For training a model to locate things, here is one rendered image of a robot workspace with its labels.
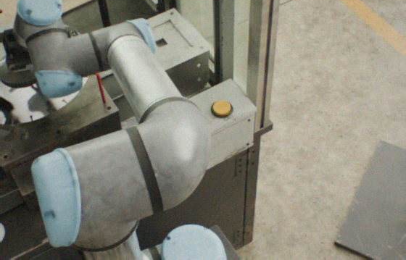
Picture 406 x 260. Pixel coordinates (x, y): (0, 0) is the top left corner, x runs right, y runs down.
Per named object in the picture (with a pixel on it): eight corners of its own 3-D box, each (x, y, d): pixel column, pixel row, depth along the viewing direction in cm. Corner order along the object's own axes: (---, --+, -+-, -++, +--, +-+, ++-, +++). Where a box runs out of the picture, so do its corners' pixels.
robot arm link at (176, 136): (238, 127, 73) (139, 0, 113) (150, 156, 71) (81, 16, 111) (249, 200, 79) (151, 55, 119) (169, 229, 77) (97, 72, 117)
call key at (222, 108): (224, 102, 142) (224, 97, 141) (233, 114, 140) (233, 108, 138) (209, 109, 141) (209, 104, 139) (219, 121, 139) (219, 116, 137)
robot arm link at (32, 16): (27, 29, 103) (12, -17, 104) (21, 51, 113) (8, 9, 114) (71, 20, 106) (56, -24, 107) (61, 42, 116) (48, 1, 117)
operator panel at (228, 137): (230, 116, 157) (230, 77, 145) (254, 145, 152) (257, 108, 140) (134, 164, 149) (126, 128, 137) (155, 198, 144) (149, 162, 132)
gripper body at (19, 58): (-3, 41, 129) (1, 19, 118) (37, 33, 132) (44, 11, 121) (8, 74, 128) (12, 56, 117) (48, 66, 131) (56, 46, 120)
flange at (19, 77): (14, 45, 147) (11, 38, 145) (54, 57, 144) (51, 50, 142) (-12, 77, 141) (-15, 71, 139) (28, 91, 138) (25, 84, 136)
